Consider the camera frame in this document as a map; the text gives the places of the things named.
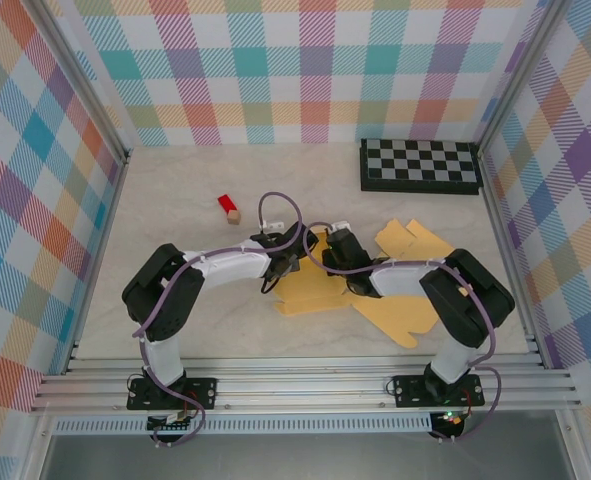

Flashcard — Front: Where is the aluminium frame post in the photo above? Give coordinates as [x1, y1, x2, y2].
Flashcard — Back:
[24, 0, 132, 166]
[477, 0, 571, 156]

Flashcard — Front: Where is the black and grey checkerboard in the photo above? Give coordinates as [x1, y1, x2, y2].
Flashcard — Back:
[358, 138, 484, 197]

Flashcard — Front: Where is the aluminium side rail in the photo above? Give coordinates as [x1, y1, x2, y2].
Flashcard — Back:
[62, 152, 132, 376]
[477, 147, 549, 369]

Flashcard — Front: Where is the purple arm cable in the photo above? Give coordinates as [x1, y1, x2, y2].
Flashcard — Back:
[304, 222, 504, 444]
[133, 191, 307, 449]

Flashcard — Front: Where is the small circuit board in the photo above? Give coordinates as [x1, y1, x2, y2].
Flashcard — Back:
[430, 409, 469, 439]
[147, 413, 196, 435]

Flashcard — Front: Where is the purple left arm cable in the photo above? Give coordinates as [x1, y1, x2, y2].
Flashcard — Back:
[133, 191, 307, 449]

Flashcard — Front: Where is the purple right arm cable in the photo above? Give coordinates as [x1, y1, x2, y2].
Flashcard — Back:
[304, 222, 504, 444]

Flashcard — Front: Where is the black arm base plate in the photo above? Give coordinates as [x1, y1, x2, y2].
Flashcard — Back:
[393, 374, 485, 409]
[126, 377, 219, 411]

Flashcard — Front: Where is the yellow paper box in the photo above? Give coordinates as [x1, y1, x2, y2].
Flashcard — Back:
[273, 223, 361, 317]
[350, 218, 460, 350]

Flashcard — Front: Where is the white slotted cable duct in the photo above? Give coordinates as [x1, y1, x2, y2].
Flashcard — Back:
[54, 418, 434, 435]

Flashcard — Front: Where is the grey metal panel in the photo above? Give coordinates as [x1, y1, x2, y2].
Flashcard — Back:
[39, 433, 576, 480]

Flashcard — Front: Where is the aluminium front rail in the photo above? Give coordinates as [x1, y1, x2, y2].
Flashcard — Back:
[32, 355, 584, 414]

